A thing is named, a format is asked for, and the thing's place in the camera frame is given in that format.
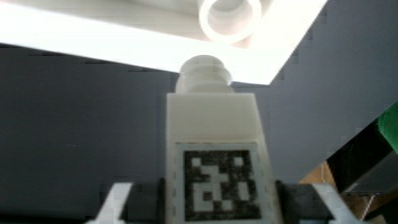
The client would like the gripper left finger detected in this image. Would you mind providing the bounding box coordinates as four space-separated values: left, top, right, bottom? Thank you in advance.
86 181 166 224

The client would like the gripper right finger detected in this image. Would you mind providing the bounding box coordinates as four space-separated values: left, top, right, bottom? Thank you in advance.
276 181 368 224

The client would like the white leg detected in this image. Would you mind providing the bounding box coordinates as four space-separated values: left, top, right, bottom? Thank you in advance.
166 55 283 224

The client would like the white square tabletop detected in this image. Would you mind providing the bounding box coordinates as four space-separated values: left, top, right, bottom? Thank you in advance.
0 0 329 85

